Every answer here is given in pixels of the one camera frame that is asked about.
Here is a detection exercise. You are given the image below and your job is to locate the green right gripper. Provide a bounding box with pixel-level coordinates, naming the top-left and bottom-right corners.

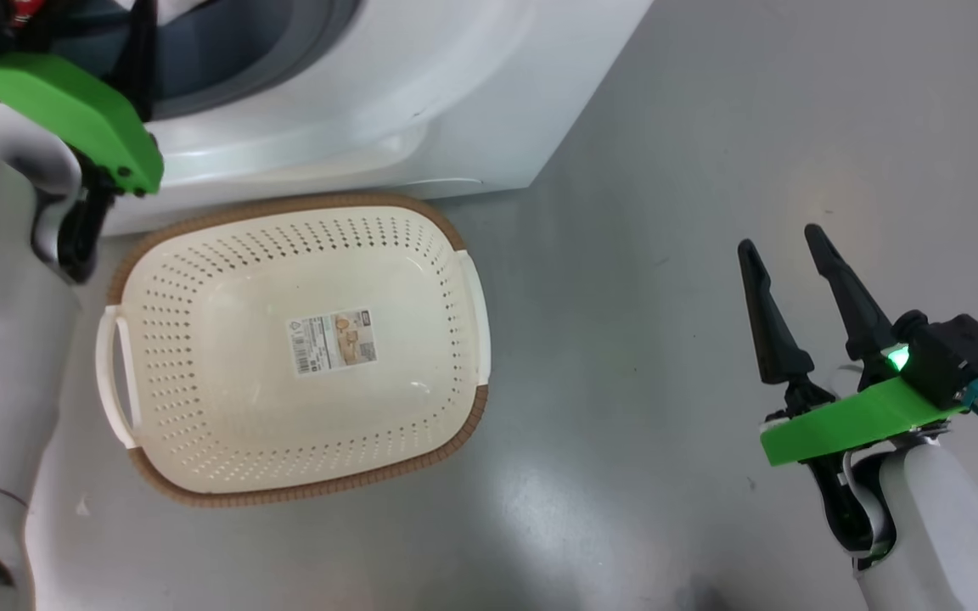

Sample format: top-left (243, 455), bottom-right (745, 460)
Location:
top-left (738, 224), bottom-right (965, 574)

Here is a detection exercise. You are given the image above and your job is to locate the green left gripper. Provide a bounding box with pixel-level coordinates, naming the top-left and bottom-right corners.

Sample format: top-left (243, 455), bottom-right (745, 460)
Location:
top-left (0, 0), bottom-right (165, 285)

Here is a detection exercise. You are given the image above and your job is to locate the white front-load washing machine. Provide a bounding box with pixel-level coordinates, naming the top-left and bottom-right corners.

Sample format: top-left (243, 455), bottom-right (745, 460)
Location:
top-left (98, 0), bottom-right (655, 237)

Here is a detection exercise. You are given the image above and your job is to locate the white product label sticker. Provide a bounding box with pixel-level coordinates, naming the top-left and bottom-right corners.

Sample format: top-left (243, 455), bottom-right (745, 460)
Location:
top-left (286, 308), bottom-right (378, 377)

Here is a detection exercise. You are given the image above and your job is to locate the cream laundry basket brown rim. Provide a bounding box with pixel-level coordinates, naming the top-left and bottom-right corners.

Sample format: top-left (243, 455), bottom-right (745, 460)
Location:
top-left (95, 192), bottom-right (490, 508)

